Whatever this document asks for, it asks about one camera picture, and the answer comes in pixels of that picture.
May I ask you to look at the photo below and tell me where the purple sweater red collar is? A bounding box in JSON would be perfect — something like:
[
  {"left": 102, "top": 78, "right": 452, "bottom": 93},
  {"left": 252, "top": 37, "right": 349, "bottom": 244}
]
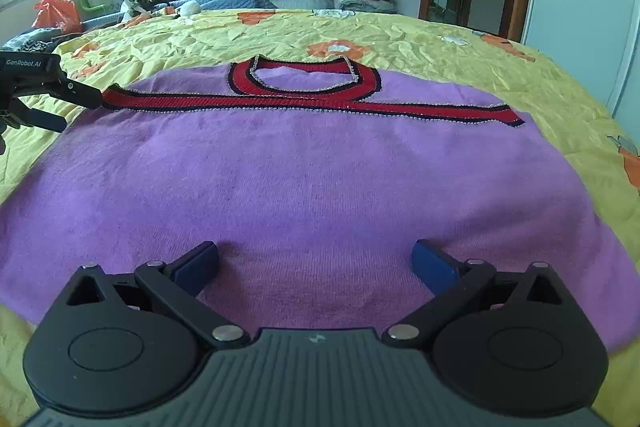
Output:
[{"left": 1, "top": 56, "right": 639, "bottom": 349}]

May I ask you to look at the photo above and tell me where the dark patterned clothes heap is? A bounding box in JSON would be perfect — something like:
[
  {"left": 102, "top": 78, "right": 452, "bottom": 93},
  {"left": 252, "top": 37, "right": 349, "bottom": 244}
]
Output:
[{"left": 1, "top": 27, "right": 76, "bottom": 53}]

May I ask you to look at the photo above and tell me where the orange plastic bag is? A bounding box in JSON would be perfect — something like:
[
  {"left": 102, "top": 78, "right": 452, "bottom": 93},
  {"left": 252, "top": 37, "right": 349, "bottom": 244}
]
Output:
[{"left": 32, "top": 0, "right": 82, "bottom": 35}]

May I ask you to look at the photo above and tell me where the blue quilted blanket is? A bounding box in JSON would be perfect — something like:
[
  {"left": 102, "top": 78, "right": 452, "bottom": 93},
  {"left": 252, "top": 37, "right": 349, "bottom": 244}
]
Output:
[{"left": 81, "top": 0, "right": 279, "bottom": 32}]

